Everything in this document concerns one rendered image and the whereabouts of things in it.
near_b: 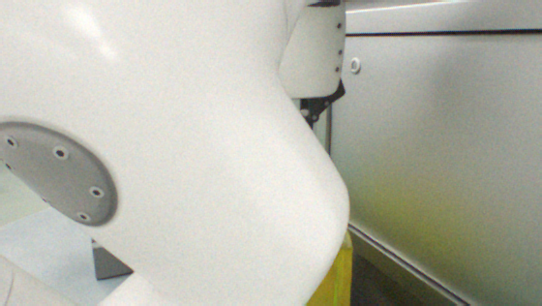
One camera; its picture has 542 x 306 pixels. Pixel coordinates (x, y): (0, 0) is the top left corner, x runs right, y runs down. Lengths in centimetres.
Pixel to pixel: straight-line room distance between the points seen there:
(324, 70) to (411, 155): 15
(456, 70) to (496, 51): 5
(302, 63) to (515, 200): 23
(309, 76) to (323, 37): 4
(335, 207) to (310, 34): 30
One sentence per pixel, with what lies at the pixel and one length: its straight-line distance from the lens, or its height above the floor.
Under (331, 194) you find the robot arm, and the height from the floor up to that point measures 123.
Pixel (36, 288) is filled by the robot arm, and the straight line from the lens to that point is 18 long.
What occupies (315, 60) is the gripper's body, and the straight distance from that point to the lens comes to 44.
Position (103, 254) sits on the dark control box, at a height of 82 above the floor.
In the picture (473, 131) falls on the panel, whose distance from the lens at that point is 47.
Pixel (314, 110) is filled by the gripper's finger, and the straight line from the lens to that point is 48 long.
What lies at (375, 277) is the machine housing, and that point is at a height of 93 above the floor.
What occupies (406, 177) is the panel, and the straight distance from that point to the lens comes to 54.
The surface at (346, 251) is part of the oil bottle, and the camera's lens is 48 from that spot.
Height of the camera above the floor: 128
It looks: 15 degrees down
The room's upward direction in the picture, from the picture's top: straight up
